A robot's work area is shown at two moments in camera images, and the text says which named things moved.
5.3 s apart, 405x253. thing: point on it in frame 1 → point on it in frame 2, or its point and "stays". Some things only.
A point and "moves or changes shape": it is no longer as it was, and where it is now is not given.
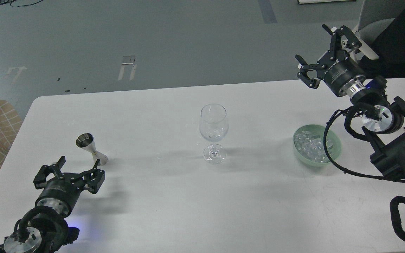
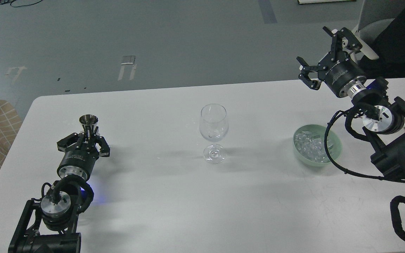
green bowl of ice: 308,141 stays
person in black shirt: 401,44 stays
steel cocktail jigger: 86,141 moves or changes shape
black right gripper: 342,73 stays
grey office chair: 375,16 stays
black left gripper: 61,192 → 78,159
